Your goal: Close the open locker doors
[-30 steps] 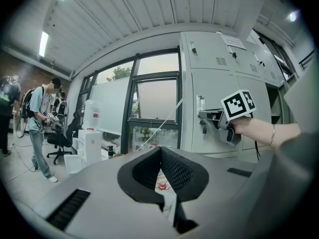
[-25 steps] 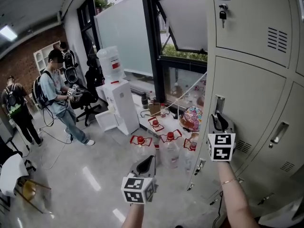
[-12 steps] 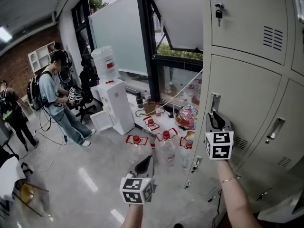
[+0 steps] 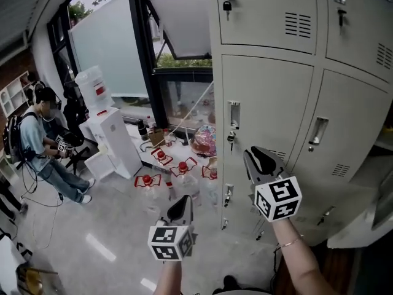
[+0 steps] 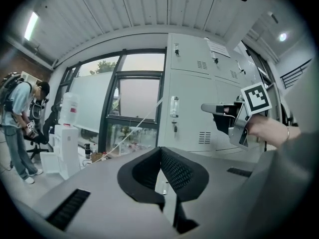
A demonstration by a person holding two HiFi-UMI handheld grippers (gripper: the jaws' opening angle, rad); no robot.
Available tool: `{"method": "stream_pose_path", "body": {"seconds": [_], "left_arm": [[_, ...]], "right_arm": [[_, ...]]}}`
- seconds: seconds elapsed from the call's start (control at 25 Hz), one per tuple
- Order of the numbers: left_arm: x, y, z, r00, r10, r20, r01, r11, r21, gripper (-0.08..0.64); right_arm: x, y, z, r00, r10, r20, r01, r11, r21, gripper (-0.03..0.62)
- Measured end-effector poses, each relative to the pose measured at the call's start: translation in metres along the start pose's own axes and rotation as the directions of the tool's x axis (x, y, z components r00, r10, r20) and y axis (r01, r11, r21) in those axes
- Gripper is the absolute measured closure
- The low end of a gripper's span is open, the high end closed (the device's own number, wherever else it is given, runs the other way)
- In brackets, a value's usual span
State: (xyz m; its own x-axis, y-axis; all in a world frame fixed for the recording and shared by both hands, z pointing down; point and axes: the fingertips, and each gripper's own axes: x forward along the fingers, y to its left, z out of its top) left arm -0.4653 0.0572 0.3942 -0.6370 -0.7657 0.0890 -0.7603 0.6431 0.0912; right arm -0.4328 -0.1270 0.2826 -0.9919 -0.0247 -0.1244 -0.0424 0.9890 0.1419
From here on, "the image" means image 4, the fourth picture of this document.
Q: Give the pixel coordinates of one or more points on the black tripod stand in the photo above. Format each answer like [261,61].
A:
[73,109]

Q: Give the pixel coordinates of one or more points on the brown cardboard box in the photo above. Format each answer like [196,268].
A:
[156,138]

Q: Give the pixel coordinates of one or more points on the white water dispenser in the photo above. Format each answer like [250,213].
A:
[119,140]

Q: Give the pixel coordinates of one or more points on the person's black shoe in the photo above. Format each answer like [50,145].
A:
[231,283]

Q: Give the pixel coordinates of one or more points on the person's left forearm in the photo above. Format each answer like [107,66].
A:
[169,278]

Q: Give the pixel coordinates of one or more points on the black thermos flask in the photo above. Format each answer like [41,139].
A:
[142,131]

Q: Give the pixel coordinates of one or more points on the dark wooden slat platform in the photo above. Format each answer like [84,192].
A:
[337,272]

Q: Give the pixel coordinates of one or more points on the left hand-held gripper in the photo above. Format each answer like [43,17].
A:
[169,241]

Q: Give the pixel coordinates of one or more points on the black key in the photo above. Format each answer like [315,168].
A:
[341,12]

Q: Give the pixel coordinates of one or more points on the person's right forearm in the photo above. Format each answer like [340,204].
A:
[301,266]

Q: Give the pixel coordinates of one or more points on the small bottle red cap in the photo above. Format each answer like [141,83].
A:
[168,138]

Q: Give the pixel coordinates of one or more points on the clear water jug red cap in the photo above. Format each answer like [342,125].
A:
[212,172]
[183,166]
[147,181]
[160,156]

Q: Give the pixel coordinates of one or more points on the white box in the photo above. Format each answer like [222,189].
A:
[101,166]

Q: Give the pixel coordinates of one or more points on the white open shelf unit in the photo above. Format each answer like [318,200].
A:
[12,94]

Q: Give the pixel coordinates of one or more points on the colourful foil balloon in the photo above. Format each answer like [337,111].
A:
[204,138]

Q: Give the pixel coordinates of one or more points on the white awning window pane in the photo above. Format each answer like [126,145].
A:
[184,20]

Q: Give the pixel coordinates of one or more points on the grey metal locker cabinet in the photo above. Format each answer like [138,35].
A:
[337,103]

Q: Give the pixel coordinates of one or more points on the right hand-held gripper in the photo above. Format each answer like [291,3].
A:
[276,198]

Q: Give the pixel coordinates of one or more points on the yellow wooden chair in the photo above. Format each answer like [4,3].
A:
[32,280]

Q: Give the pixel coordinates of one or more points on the frosted glass panel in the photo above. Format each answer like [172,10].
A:
[107,48]

